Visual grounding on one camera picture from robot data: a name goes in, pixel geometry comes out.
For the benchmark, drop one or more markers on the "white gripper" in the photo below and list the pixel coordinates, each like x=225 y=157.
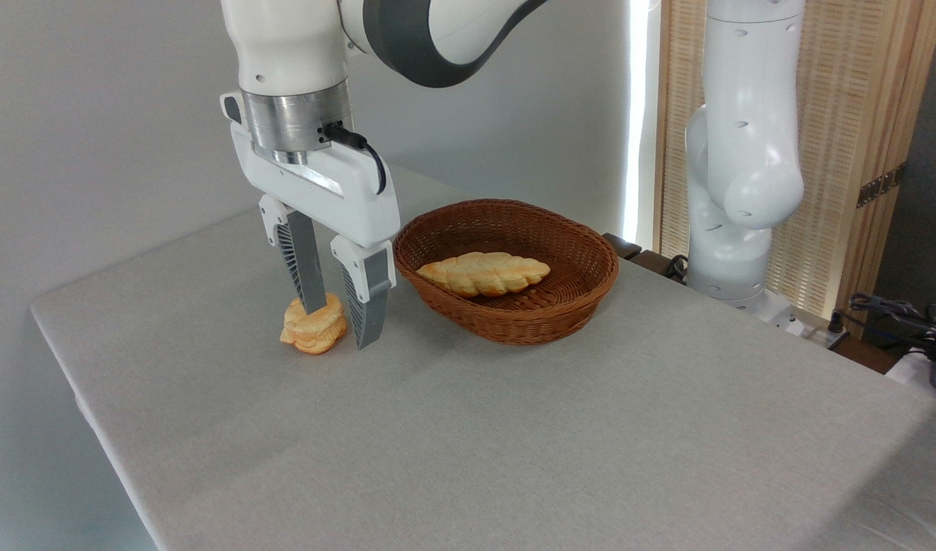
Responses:
x=337 y=191

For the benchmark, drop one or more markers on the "round layered bread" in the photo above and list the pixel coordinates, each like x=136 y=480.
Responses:
x=314 y=329

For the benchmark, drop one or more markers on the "braided bread loaf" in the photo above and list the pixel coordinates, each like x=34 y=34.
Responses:
x=483 y=274

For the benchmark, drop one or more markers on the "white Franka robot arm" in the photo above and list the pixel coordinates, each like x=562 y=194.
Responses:
x=751 y=115

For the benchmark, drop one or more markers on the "brown wicker basket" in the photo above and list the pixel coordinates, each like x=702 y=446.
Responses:
x=513 y=317

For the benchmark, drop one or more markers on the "grey tablecloth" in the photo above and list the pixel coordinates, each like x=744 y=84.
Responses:
x=513 y=444

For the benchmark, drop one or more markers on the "dark wooden bench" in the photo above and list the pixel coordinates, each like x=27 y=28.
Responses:
x=628 y=246

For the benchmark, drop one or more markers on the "wooden slatted folding screen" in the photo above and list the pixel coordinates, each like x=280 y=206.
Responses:
x=850 y=115

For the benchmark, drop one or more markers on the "metal screen hinge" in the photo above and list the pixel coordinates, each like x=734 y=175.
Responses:
x=881 y=185

